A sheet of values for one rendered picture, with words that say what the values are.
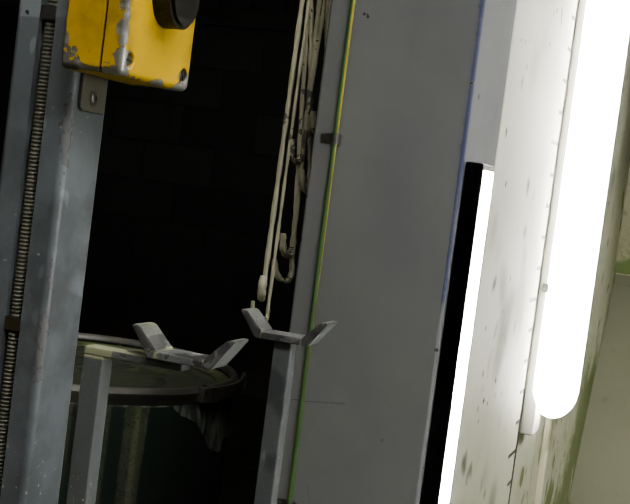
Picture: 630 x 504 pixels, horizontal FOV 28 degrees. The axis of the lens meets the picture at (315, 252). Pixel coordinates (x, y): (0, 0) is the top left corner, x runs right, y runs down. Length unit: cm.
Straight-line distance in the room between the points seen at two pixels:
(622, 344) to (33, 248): 231
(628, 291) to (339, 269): 188
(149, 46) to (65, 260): 19
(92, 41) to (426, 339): 60
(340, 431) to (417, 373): 11
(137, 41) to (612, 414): 227
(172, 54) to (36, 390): 29
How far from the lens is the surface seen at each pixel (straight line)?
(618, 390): 313
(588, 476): 304
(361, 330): 144
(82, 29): 98
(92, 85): 103
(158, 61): 101
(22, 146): 103
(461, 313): 142
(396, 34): 144
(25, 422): 104
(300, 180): 152
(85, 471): 93
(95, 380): 92
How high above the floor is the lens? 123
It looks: 3 degrees down
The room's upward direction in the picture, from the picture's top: 7 degrees clockwise
